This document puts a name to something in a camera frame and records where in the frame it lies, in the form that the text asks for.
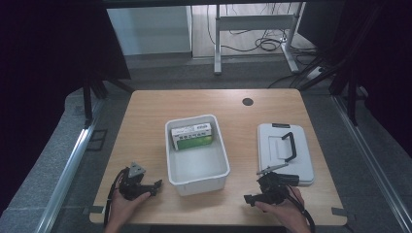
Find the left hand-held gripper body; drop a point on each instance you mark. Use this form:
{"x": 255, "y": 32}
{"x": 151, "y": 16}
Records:
{"x": 131, "y": 187}

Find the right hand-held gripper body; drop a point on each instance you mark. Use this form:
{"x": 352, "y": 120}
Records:
{"x": 275, "y": 189}

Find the white plastic bin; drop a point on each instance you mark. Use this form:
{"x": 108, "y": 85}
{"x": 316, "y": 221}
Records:
{"x": 197, "y": 165}

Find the person's left hand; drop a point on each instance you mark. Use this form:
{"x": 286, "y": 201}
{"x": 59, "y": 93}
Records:
{"x": 123, "y": 207}

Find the person's right hand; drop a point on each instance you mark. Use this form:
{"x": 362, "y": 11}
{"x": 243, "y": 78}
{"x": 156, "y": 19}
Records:
{"x": 285, "y": 213}

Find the grey tape strip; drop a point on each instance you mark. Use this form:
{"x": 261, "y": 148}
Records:
{"x": 96, "y": 209}
{"x": 339, "y": 211}

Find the green and white carton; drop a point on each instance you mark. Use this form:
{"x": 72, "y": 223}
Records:
{"x": 191, "y": 136}

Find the black round table grommet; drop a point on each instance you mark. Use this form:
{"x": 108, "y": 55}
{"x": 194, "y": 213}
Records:
{"x": 247, "y": 101}

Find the black tripod stand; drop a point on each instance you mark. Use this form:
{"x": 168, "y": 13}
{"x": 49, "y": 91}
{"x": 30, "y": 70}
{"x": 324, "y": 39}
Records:
{"x": 352, "y": 100}
{"x": 87, "y": 103}

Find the white power strip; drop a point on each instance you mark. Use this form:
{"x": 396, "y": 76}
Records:
{"x": 315, "y": 73}

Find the dark curtain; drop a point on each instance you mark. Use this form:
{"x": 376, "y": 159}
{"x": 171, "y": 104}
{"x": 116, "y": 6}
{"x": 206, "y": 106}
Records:
{"x": 382, "y": 64}
{"x": 42, "y": 64}

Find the aluminium floor rail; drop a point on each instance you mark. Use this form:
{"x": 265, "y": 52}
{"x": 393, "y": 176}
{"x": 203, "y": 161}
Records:
{"x": 372, "y": 161}
{"x": 68, "y": 174}

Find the white metal desk frame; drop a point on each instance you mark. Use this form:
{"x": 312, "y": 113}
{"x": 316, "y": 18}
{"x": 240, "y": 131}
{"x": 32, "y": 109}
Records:
{"x": 256, "y": 22}

